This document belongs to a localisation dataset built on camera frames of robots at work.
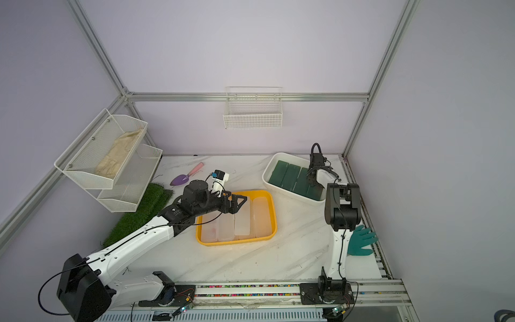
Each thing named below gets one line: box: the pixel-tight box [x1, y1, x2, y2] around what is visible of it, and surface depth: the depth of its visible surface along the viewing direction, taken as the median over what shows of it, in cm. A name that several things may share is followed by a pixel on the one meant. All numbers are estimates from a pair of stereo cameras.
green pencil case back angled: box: [280, 163, 302, 192], surface depth 111 cm
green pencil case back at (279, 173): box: [268, 160, 290, 188], surface depth 113 cm
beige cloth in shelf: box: [95, 128, 144, 178], surface depth 81 cm
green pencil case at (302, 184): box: [293, 167, 310, 196], surface depth 108 cm
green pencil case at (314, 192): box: [306, 184, 324, 201], surface depth 102 cm
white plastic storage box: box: [262, 152, 330, 206], surface depth 102 cm
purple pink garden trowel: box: [169, 161, 204, 187], surface depth 112 cm
